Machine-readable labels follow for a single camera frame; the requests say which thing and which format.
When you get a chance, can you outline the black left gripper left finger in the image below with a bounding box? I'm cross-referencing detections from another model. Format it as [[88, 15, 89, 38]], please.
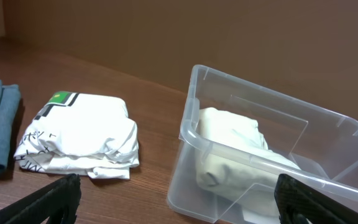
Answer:
[[0, 174, 81, 224]]

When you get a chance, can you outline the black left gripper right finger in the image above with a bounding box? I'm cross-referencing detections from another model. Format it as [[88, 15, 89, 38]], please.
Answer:
[[274, 174, 358, 224]]

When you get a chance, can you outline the cream cloth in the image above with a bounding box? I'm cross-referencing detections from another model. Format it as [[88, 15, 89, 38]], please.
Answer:
[[196, 108, 298, 217]]

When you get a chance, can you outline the clear plastic storage container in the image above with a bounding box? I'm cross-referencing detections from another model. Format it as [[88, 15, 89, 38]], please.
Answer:
[[167, 65, 358, 223]]

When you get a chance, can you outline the white printed folded t-shirt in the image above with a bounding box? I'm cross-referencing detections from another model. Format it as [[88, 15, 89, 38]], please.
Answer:
[[14, 91, 140, 179]]

